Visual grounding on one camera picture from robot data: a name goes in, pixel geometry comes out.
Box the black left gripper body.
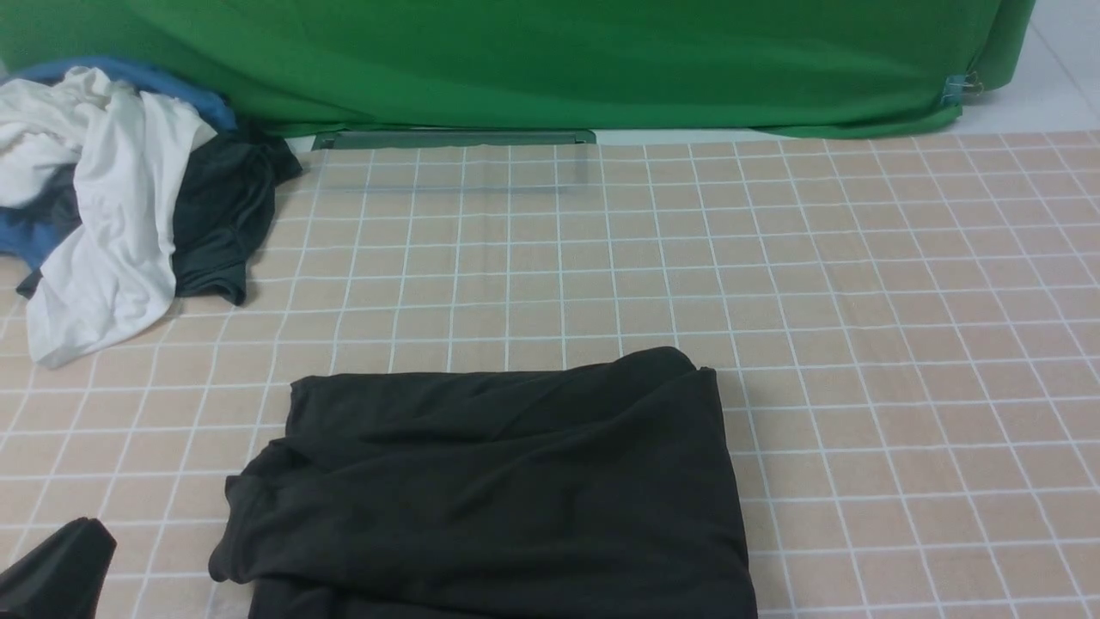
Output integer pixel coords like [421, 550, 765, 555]
[1, 518, 117, 618]

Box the dark gray long-sleeve shirt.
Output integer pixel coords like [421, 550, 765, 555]
[208, 347, 758, 618]

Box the white shirt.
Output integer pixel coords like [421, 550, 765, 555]
[1, 67, 216, 368]

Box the blue garment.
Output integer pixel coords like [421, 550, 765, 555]
[3, 56, 237, 269]

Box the dark gray crumpled garment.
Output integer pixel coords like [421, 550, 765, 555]
[1, 123, 303, 306]

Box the green backdrop cloth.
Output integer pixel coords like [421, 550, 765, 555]
[1, 1, 1035, 139]

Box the binder clip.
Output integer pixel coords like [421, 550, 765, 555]
[939, 71, 985, 108]

